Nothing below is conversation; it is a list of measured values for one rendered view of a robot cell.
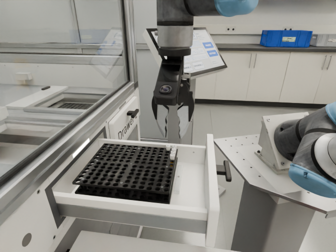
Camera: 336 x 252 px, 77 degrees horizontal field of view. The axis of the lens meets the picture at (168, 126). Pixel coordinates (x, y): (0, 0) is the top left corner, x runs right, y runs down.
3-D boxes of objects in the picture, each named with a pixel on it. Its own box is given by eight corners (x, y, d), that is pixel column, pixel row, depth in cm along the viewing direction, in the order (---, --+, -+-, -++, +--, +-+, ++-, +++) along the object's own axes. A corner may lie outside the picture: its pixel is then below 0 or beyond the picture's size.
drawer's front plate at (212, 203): (209, 163, 68) (212, 133, 63) (214, 249, 42) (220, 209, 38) (204, 163, 68) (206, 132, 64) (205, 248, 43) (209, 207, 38)
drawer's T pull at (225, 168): (227, 163, 55) (228, 159, 54) (231, 183, 48) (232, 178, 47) (213, 162, 55) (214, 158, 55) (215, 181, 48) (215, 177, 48)
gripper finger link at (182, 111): (192, 129, 57) (189, 96, 53) (191, 140, 52) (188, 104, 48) (181, 129, 58) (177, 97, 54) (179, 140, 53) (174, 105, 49)
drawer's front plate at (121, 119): (138, 118, 100) (137, 96, 96) (116, 151, 75) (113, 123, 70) (135, 118, 101) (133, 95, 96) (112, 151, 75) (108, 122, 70)
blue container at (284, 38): (298, 45, 343) (301, 30, 334) (309, 47, 307) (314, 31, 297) (258, 44, 350) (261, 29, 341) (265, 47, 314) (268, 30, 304)
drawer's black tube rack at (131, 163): (177, 167, 64) (177, 148, 61) (169, 214, 48) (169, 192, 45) (106, 160, 67) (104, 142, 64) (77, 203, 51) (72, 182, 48)
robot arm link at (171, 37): (192, 26, 40) (150, 26, 41) (191, 51, 42) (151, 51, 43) (194, 25, 47) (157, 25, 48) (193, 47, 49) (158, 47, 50)
